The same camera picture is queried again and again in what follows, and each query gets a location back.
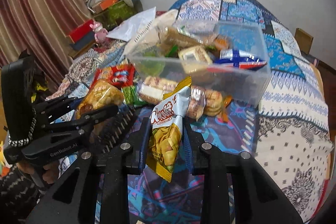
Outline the cluttered pile of belongings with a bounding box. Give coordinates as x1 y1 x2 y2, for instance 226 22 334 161
84 0 143 31

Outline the brick-pattern cookie sleeve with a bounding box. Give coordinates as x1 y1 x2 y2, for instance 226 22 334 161
138 76 224 121

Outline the green-edged fried snack bag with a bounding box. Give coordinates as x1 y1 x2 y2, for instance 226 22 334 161
75 79 124 119

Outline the left hand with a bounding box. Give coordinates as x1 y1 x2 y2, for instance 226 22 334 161
15 159 61 185

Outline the cardboard box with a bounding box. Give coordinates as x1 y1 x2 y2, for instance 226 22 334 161
294 28 313 55

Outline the red noodle snack bag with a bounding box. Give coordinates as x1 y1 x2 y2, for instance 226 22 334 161
91 64 135 89

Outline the striped red beige curtain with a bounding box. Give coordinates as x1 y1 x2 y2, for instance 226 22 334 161
1 0 91 89

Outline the clear plastic storage bin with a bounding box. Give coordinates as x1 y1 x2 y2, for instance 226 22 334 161
126 20 270 106

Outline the white pillow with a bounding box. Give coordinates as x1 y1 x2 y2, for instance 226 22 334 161
106 7 156 42

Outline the green peas snack bag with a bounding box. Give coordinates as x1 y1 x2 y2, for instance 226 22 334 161
121 85 147 107

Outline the patchwork patterned bed quilt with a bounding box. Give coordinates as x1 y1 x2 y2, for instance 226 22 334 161
66 0 333 223

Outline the blue white red snack bag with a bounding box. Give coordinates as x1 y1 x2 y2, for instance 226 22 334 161
213 49 267 71

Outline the clear cracker pack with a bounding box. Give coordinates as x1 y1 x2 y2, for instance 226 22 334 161
178 46 213 74

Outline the yellow silver chips bag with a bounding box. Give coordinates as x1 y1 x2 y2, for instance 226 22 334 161
146 76 192 182

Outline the red gift box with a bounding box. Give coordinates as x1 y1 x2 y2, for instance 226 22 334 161
67 19 95 51

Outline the pink plush toy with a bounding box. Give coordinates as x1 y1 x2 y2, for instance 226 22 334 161
89 21 108 43

